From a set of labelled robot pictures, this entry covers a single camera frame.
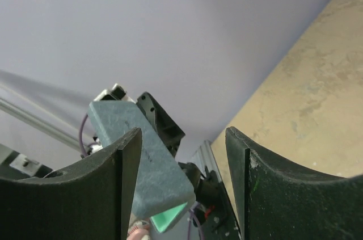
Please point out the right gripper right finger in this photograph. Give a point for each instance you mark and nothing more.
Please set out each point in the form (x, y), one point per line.
(278, 199)

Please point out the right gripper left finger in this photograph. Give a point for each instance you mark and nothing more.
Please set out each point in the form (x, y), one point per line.
(90, 199)

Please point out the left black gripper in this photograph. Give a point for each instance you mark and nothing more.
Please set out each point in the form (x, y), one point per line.
(206, 191)

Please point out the grey glasses case green lining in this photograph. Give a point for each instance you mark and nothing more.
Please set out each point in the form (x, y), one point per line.
(163, 192)

